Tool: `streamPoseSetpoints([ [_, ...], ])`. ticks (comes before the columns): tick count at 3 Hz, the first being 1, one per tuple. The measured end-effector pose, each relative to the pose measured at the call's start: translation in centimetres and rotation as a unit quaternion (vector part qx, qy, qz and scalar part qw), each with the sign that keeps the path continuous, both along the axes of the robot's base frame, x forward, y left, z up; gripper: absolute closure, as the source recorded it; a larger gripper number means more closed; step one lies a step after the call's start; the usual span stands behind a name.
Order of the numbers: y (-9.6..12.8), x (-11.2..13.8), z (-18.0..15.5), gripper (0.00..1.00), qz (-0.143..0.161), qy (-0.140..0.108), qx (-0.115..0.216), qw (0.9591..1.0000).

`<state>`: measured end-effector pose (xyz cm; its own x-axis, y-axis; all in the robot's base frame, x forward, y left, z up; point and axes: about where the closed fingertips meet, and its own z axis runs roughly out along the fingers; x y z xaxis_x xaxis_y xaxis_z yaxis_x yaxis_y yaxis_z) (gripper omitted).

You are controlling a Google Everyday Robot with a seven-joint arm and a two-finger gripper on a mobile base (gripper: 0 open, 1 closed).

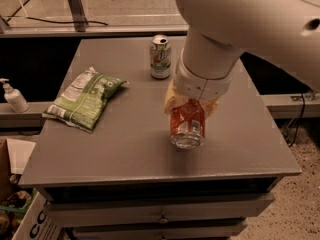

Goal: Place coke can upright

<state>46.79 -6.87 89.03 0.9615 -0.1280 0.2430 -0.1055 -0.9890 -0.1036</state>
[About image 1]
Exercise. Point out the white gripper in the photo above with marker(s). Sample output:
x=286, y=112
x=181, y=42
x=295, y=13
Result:
x=201, y=86

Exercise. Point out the red coke can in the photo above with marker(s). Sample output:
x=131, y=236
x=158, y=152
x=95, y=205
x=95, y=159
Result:
x=187, y=125

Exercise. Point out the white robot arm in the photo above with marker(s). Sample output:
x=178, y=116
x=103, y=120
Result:
x=283, y=32

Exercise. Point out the green white soda can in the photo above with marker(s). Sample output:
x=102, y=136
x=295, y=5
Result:
x=160, y=57

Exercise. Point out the grey drawer cabinet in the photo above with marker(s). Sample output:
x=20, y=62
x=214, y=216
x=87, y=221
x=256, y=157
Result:
x=114, y=183

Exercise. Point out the green chip bag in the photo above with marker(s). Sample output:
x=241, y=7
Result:
x=82, y=103

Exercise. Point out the top drawer knob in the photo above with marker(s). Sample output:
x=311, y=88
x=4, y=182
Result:
x=163, y=219

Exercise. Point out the white pump bottle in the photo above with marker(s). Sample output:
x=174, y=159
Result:
x=14, y=97

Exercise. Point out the white cardboard box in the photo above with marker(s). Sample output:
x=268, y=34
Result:
x=22, y=215

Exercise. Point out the metal railing frame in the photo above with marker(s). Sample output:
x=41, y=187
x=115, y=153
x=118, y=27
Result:
x=89, y=18

